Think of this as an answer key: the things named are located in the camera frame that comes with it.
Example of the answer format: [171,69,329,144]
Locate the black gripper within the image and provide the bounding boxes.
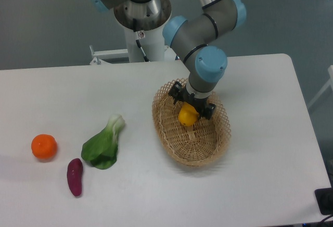
[168,81,216,120]

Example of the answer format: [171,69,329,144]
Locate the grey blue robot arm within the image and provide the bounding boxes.
[91,0,247,119]

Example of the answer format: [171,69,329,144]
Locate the woven wicker basket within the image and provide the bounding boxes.
[152,78,231,167]

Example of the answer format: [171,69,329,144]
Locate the green bok choy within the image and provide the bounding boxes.
[81,114,125,170]

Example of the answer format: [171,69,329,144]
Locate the purple sweet potato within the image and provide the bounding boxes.
[67,158,83,197]

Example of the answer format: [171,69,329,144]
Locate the orange tangerine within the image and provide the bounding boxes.
[31,134,58,159]

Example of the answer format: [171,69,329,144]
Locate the black device at table edge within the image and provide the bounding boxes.
[314,187,332,215]

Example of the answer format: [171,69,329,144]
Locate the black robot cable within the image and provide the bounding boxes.
[132,18,151,62]

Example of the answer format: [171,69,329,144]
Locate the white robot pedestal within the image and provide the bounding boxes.
[90,0,172,65]

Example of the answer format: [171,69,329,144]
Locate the white metal frame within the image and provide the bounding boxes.
[307,65,332,112]

